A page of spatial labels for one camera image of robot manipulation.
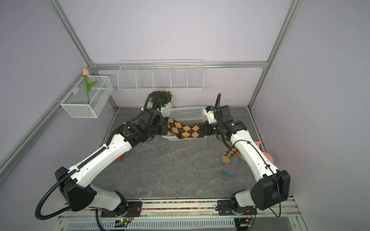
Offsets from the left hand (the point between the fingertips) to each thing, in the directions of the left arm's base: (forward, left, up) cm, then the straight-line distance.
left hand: (166, 126), depth 75 cm
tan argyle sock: (-7, -38, -24) cm, 46 cm away
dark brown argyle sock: (+1, -8, -6) cm, 10 cm away
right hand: (0, -19, -4) cm, 19 cm away
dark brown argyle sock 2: (0, -16, -6) cm, 17 cm away
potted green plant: (+32, +5, -10) cm, 34 cm away
